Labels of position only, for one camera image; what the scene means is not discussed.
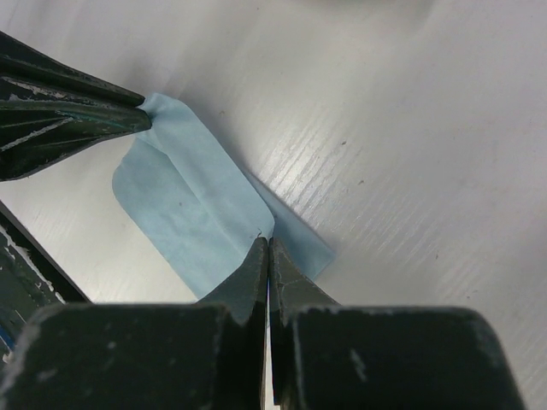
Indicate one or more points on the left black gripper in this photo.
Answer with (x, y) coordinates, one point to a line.
(30, 280)

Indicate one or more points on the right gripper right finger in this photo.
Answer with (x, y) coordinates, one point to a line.
(329, 356)

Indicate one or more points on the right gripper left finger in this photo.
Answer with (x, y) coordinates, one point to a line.
(205, 355)

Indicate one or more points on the light blue cleaning cloth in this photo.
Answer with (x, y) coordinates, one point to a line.
(197, 207)

